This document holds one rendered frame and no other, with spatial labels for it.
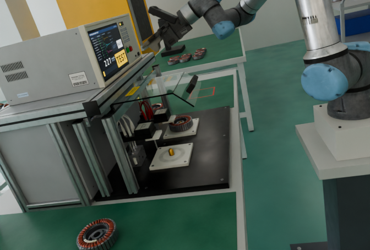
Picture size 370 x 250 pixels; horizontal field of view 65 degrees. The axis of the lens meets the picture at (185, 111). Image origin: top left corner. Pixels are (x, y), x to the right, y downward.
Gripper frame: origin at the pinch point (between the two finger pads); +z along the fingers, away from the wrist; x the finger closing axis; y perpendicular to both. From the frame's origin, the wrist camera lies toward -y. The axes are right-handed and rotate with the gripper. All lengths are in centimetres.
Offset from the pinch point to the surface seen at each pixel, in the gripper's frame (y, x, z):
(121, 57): -1.5, -8.6, 7.5
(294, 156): 135, 89, -8
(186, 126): 38.7, -1.0, 8.3
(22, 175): 9, -41, 50
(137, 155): 30.4, -24.5, 21.5
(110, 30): -11.4, -9.9, 2.9
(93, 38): -10.7, -25.3, 3.2
